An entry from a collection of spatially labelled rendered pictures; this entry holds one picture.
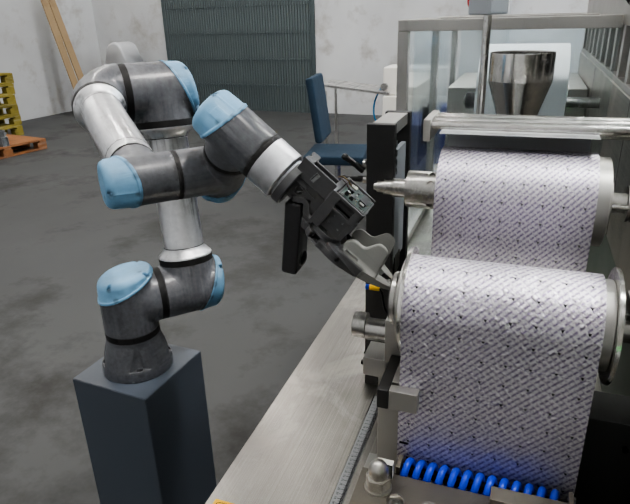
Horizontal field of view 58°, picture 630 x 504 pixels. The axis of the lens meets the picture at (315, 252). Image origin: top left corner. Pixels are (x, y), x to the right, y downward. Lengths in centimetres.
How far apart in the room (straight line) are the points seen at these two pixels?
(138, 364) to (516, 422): 81
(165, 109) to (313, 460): 73
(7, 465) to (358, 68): 867
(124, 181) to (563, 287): 59
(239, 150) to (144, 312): 56
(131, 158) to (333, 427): 61
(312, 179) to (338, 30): 959
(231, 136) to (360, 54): 945
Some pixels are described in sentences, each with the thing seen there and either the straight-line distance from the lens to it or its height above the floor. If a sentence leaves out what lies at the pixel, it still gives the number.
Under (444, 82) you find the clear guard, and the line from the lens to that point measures 171.
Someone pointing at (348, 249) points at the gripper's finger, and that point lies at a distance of 79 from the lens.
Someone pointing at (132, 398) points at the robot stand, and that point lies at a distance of 129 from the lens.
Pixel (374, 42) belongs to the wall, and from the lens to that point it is 1014.
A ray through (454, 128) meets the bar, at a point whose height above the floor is 144.
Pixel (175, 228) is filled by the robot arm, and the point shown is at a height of 121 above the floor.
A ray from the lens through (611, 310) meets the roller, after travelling 76.
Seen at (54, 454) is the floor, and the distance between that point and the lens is 269.
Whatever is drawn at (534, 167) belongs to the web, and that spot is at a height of 140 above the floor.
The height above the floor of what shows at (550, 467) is 107.
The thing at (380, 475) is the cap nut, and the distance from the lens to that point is 81.
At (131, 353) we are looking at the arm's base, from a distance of 130.
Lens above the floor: 162
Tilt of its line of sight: 22 degrees down
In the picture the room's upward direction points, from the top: 2 degrees counter-clockwise
